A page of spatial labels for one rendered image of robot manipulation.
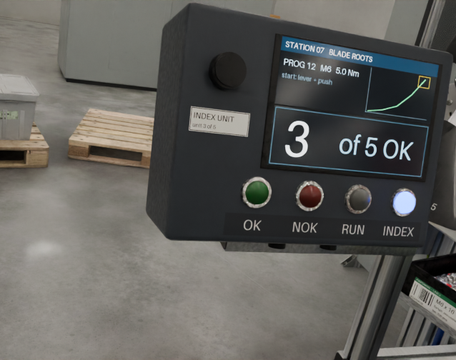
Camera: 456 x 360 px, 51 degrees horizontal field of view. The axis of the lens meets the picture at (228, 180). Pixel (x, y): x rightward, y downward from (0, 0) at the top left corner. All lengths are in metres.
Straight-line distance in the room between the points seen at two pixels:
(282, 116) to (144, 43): 5.99
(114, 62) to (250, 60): 5.95
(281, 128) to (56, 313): 1.76
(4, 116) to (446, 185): 2.87
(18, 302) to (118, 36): 4.60
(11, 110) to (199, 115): 3.10
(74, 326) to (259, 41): 1.72
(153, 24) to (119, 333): 4.88
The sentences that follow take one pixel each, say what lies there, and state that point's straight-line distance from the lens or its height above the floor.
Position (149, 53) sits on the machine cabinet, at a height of 0.49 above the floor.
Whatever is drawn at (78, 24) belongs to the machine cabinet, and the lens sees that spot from 6.23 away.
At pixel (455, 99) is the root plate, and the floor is 1.15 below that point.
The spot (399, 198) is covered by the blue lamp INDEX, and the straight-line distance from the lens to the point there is 0.47.
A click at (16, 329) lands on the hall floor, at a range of 2.02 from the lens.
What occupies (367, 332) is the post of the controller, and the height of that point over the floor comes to 0.92.
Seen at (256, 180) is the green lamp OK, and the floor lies 1.13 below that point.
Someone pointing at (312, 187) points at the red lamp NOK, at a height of 1.13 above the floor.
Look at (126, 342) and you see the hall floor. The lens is 1.96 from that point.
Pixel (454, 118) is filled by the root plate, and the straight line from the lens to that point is 1.20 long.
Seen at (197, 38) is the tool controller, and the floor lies 1.23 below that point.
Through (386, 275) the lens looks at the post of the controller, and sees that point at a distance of 0.60.
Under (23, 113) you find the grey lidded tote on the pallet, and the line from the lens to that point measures 3.47.
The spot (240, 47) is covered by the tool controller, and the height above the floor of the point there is 1.23.
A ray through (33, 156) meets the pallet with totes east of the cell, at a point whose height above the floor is 0.08.
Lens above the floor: 1.26
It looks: 20 degrees down
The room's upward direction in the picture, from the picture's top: 11 degrees clockwise
